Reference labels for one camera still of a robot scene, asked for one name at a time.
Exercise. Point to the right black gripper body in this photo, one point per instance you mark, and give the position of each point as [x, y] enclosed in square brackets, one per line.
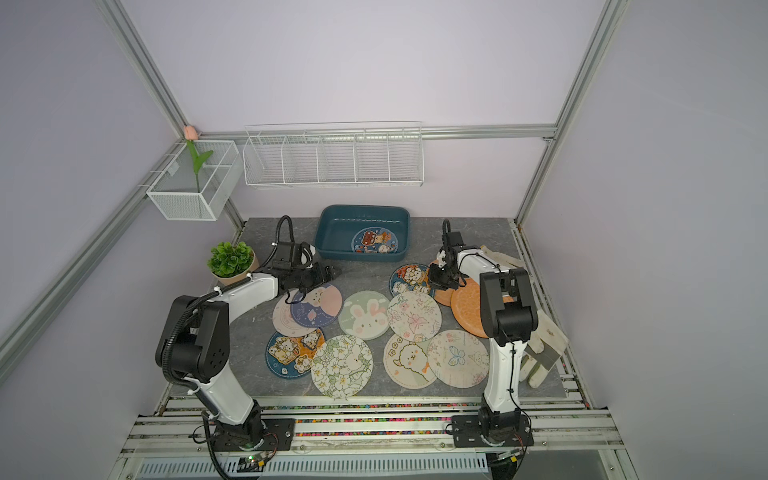
[440, 278]

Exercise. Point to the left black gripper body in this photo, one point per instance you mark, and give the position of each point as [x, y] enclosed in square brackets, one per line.
[307, 278]

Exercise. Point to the blue bunny bear coaster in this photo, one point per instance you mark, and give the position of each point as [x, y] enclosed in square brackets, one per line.
[410, 277]

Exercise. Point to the purple bunny coaster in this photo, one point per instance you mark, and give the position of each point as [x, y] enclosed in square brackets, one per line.
[318, 308]

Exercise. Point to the pink floral sketch coaster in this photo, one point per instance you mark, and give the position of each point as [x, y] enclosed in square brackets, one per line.
[414, 316]

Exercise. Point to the teal plastic storage box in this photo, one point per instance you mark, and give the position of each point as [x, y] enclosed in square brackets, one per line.
[339, 223]

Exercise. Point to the blue bear picnic coaster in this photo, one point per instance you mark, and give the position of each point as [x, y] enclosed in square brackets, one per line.
[375, 240]

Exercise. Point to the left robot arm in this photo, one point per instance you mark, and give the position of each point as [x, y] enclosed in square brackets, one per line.
[194, 347]

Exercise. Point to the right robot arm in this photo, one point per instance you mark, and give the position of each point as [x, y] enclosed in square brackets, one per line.
[508, 317]

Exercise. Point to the orange round coaster near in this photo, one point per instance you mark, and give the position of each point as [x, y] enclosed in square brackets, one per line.
[466, 308]

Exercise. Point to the pink swirl coaster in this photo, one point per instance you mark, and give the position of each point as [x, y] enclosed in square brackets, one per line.
[284, 323]

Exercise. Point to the white work glove far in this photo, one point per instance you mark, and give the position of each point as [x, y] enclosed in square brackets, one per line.
[502, 259]

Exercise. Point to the green potted plant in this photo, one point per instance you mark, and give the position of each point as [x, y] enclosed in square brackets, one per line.
[231, 262]

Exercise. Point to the butterfly cream coaster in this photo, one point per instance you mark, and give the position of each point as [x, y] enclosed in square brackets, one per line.
[458, 359]

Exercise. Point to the green bunny coaster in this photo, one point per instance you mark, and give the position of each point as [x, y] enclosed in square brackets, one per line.
[364, 315]

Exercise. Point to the blue orange toast coaster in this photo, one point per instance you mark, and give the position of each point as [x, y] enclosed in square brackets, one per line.
[291, 357]

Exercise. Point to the alpaca cream coaster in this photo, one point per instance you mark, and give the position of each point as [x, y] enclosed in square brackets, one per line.
[407, 363]

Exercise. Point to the white flower green coaster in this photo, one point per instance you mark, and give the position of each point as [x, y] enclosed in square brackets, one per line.
[342, 367]

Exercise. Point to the white grey glove near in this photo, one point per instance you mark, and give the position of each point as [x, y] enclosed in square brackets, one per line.
[544, 349]

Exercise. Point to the pink artificial tulip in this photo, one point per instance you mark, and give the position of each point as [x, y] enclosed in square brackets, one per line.
[191, 135]

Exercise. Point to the white mesh wall basket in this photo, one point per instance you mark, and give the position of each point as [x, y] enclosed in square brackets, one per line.
[174, 192]

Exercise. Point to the white wire wall shelf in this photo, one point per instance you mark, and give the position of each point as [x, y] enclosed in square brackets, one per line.
[334, 154]

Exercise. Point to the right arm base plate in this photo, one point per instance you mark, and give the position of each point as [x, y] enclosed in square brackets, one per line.
[503, 430]

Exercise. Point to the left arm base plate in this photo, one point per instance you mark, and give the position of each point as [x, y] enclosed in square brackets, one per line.
[270, 434]

